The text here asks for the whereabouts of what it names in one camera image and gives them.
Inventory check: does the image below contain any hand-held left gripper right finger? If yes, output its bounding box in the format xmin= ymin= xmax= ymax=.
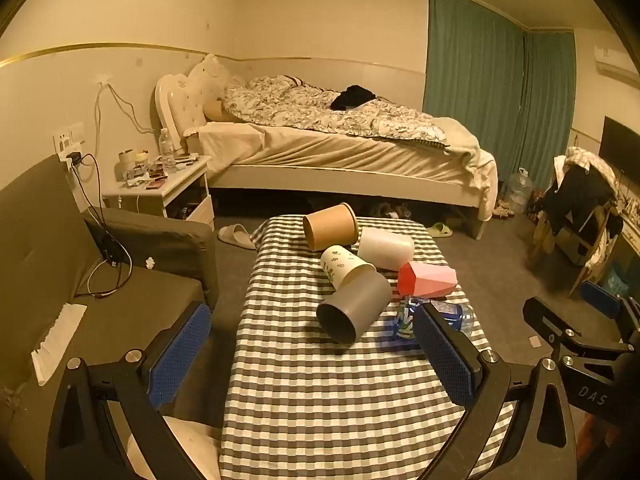
xmin=412 ymin=302 xmax=577 ymax=480

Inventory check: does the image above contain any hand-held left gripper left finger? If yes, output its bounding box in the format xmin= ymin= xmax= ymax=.
xmin=45 ymin=302 xmax=221 ymax=480

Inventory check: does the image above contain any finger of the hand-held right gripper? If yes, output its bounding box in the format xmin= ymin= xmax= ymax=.
xmin=580 ymin=280 xmax=640 ymax=333
xmin=522 ymin=296 xmax=634 ymax=361

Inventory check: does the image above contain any grey plastic cup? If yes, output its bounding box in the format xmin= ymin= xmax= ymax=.
xmin=316 ymin=271 xmax=394 ymax=346

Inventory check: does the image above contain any pink faceted cup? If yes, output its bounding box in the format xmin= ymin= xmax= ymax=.
xmin=397 ymin=261 xmax=459 ymax=300

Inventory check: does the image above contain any white plastic cup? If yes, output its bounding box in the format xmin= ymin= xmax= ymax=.
xmin=356 ymin=226 xmax=416 ymax=272

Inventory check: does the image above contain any floral paper cup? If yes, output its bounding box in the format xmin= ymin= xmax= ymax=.
xmin=320 ymin=245 xmax=377 ymax=291

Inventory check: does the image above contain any brown paper cup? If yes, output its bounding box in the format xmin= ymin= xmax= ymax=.
xmin=302 ymin=202 xmax=360 ymax=252

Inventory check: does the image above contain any blue label plastic bottle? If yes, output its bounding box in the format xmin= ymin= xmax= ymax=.
xmin=382 ymin=297 xmax=476 ymax=353

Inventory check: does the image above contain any wooden chair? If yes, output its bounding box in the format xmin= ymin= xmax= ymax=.
xmin=529 ymin=199 xmax=627 ymax=299

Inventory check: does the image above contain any black jacket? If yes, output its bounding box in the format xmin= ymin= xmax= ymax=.
xmin=541 ymin=164 xmax=617 ymax=237

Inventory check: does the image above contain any beige slipper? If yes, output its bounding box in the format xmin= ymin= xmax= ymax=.
xmin=217 ymin=224 xmax=258 ymax=251

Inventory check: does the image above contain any large water jug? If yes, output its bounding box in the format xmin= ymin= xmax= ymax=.
xmin=504 ymin=167 xmax=531 ymax=215

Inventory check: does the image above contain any checked tablecloth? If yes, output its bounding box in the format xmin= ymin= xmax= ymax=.
xmin=217 ymin=215 xmax=516 ymax=480

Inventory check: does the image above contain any plaid shirt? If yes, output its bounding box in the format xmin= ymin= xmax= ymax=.
xmin=552 ymin=146 xmax=620 ymax=187

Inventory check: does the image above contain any black television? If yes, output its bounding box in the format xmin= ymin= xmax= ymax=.
xmin=598 ymin=115 xmax=640 ymax=187

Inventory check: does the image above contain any white nightstand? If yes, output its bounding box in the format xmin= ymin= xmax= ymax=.
xmin=101 ymin=155 xmax=216 ymax=232

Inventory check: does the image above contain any grey sofa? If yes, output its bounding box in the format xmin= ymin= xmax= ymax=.
xmin=0 ymin=152 xmax=221 ymax=480

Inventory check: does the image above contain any clear water bottle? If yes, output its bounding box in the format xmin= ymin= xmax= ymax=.
xmin=158 ymin=128 xmax=177 ymax=174

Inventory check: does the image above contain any white bed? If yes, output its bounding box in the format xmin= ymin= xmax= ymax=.
xmin=154 ymin=54 xmax=501 ymax=241

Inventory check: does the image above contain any white air conditioner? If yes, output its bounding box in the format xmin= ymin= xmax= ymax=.
xmin=593 ymin=44 xmax=640 ymax=80

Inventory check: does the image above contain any green curtain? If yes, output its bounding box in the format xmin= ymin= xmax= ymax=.
xmin=422 ymin=0 xmax=577 ymax=207

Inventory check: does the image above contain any black garment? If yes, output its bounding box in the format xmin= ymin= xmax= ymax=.
xmin=330 ymin=85 xmax=379 ymax=110

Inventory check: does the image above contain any floral duvet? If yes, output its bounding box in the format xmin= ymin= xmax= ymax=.
xmin=222 ymin=75 xmax=449 ymax=144

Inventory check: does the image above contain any black charger cable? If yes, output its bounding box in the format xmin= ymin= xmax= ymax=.
xmin=69 ymin=151 xmax=133 ymax=267

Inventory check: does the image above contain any wall socket panel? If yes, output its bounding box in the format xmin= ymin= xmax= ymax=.
xmin=52 ymin=122 xmax=86 ymax=162

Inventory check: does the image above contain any white wall cable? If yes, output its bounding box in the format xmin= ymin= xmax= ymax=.
xmin=95 ymin=74 xmax=157 ymax=136

